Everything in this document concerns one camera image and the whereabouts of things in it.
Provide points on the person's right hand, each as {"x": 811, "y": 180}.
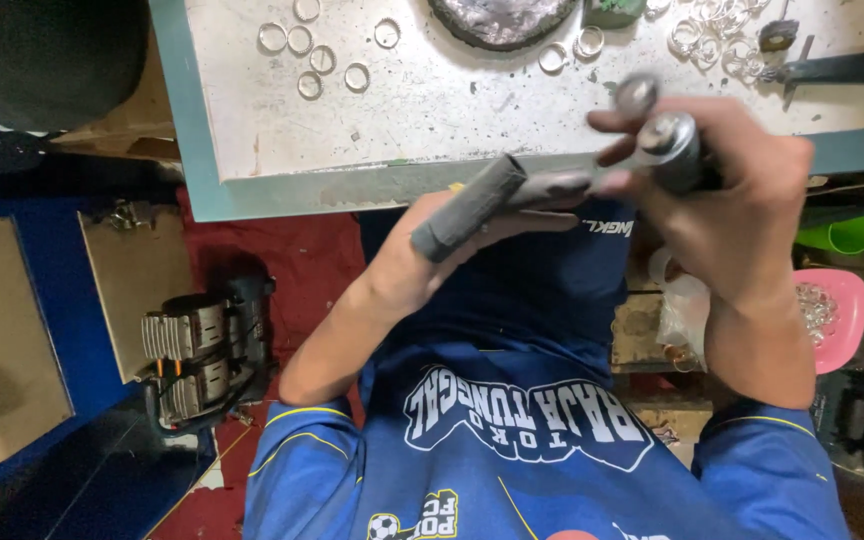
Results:
{"x": 747, "y": 202}

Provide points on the person's left hand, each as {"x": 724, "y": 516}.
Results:
{"x": 402, "y": 255}

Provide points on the person's right fingers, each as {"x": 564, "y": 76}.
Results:
{"x": 616, "y": 121}

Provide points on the person's left fingers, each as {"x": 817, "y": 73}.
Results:
{"x": 548, "y": 189}

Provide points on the metal rotary handpiece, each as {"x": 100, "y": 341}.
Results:
{"x": 673, "y": 150}

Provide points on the green container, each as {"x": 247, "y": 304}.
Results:
{"x": 612, "y": 11}

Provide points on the pile of silver rings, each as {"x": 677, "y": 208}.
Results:
{"x": 702, "y": 37}

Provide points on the dark round pitch bowl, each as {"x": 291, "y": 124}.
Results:
{"x": 503, "y": 19}

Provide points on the worn wooden box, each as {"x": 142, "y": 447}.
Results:
{"x": 638, "y": 330}

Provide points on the clear plastic bag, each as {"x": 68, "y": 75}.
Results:
{"x": 683, "y": 315}

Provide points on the thin metal pick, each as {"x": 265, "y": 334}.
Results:
{"x": 799, "y": 71}

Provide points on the person's blue jersey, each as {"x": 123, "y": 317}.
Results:
{"x": 514, "y": 420}

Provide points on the dark metal bar tool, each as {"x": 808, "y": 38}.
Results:
{"x": 844, "y": 66}

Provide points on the red cloth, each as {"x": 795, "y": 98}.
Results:
{"x": 304, "y": 262}

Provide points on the green plastic cup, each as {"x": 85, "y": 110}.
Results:
{"x": 848, "y": 234}

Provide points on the scattered group of silver rings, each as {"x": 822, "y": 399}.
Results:
{"x": 322, "y": 58}

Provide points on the heap of clear rings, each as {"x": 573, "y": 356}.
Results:
{"x": 816, "y": 311}

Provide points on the pink plastic tray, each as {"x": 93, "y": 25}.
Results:
{"x": 850, "y": 315}

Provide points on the grey air compressor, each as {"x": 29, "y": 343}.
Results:
{"x": 203, "y": 345}

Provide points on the metal clamp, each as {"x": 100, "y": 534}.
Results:
{"x": 128, "y": 216}

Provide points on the brown wooden board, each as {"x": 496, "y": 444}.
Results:
{"x": 132, "y": 300}

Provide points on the blue framed panel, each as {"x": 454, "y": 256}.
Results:
{"x": 64, "y": 322}

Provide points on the black cushion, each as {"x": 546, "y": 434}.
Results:
{"x": 42, "y": 60}

